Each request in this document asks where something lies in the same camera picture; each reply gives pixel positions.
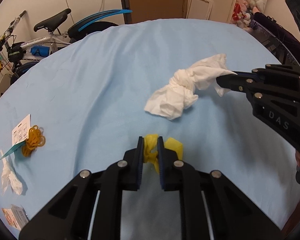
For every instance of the silver blue bicycle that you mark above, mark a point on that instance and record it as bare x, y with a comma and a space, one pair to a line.
47, 40

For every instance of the person's right leg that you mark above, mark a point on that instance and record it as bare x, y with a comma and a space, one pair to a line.
296, 220

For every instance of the brown wooden door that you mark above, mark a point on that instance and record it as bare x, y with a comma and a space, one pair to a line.
157, 0

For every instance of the white framed panel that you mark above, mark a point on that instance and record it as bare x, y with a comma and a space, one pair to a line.
200, 7

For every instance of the pile of plush toys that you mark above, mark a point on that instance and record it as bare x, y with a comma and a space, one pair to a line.
250, 2

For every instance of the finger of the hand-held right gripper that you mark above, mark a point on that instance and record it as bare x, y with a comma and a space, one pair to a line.
277, 72
235, 82

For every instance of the dark purple folding chair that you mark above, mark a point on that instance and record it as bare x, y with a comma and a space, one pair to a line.
285, 37

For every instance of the white nightstand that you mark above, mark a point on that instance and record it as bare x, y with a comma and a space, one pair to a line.
0, 87

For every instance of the small knotted white tissue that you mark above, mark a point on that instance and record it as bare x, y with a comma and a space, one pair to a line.
13, 180

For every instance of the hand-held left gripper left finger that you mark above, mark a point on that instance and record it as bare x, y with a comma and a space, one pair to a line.
140, 165

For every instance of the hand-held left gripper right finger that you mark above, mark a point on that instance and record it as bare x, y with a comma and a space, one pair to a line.
160, 165

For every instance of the pink white drink carton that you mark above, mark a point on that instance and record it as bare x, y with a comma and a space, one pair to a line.
15, 217

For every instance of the large knotted white tissue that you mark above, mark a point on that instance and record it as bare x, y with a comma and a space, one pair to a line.
180, 92

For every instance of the bunch of yellow rubber bands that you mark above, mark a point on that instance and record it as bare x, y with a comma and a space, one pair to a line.
35, 140

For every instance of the yellow bow wrapper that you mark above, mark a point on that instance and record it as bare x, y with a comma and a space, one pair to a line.
173, 146

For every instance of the small white teal box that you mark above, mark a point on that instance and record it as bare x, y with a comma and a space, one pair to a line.
21, 130

